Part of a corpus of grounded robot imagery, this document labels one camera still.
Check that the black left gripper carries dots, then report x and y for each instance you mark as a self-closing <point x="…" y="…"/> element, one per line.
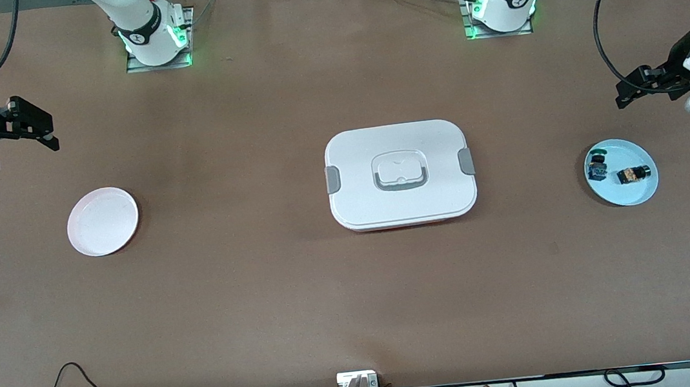
<point x="674" y="68"/>

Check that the orange push-button switch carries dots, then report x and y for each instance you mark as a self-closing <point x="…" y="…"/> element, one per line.
<point x="632" y="174"/>

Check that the white lunch box grey clips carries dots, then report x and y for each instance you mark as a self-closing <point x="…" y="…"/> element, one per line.
<point x="404" y="203"/>

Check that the light blue round plate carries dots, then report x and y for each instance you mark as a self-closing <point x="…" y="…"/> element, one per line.
<point x="627" y="194"/>

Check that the pink round plate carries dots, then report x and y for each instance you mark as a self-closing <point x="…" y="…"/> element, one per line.
<point x="103" y="222"/>

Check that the blue push-button switch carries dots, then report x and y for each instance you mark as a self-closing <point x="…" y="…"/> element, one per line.
<point x="597" y="168"/>

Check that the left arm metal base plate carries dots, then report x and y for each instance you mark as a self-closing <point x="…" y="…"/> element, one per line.
<point x="499" y="34"/>

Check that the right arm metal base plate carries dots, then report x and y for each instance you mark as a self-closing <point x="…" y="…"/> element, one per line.
<point x="158" y="67"/>

